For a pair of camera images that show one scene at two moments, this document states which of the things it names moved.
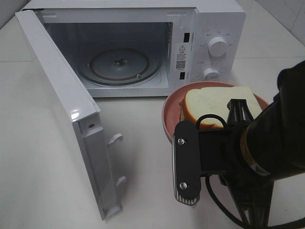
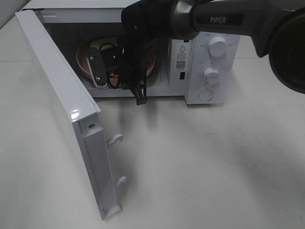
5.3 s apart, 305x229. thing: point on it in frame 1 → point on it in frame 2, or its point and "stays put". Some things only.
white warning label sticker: (181, 57) stays put
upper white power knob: (217, 46) stays put
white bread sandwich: (198, 102) → (96, 44)
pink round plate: (171, 111) → (83, 65)
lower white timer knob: (210, 73) stays put
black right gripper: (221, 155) → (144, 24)
